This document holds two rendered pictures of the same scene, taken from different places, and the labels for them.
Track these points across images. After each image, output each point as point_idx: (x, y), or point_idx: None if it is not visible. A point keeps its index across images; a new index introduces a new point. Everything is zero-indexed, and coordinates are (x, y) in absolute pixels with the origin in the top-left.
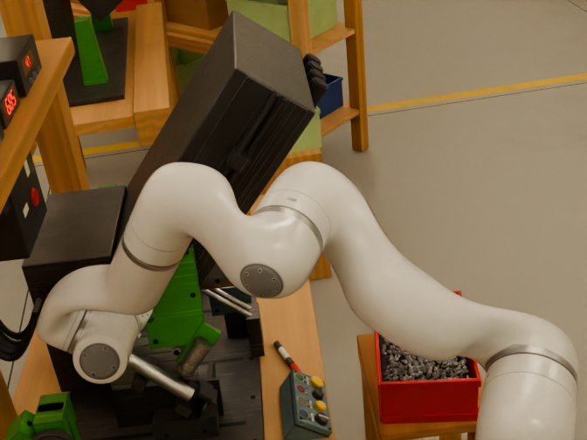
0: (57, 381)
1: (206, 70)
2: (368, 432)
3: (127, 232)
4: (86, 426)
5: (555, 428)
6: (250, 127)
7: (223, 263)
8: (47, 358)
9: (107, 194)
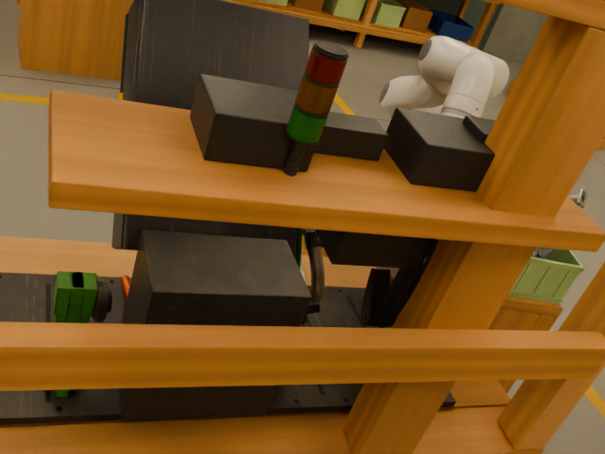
0: (237, 433)
1: (199, 49)
2: None
3: (480, 111)
4: (302, 389)
5: None
6: None
7: (500, 86)
8: (198, 451)
9: (164, 241)
